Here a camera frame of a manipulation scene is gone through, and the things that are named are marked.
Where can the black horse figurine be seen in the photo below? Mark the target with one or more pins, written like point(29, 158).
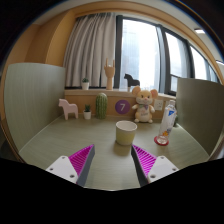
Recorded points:
point(131, 81)

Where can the round purple number sign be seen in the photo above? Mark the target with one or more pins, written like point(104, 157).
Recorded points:
point(122, 107)

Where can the small plant in white pot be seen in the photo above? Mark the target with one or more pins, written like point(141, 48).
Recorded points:
point(87, 115)
point(85, 85)

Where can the pink horse figurine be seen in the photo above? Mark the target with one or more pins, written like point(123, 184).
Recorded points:
point(68, 108)

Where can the wooden hand model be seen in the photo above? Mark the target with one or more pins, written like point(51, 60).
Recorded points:
point(109, 73)

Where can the dark-framed window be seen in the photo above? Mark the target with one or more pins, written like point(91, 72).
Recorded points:
point(140, 50)

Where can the pale green desk partition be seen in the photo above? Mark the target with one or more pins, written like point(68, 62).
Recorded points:
point(200, 113)
point(33, 103)

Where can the clear plastic water bottle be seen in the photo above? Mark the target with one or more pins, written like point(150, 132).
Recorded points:
point(166, 125)

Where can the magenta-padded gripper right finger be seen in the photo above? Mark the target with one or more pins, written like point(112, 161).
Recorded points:
point(161, 166)

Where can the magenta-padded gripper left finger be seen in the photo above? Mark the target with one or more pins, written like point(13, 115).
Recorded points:
point(63, 166)

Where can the white wall socket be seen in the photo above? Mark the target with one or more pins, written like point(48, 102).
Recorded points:
point(158, 105)

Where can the white ceiling lights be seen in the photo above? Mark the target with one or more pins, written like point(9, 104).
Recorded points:
point(199, 31)

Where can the wooden desk back ledge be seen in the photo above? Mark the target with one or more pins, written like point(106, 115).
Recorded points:
point(111, 99)

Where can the pale yellow white cup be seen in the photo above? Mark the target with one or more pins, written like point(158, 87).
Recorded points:
point(126, 135)

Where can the flat round red coaster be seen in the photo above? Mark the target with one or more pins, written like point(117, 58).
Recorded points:
point(156, 140)

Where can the tall green cactus ornament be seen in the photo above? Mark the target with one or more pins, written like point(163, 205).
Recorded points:
point(101, 106)

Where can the grey pleated curtain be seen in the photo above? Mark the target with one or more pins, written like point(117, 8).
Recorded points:
point(88, 50)

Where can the cream plush mouse toy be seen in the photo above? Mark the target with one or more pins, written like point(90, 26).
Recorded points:
point(144, 105)

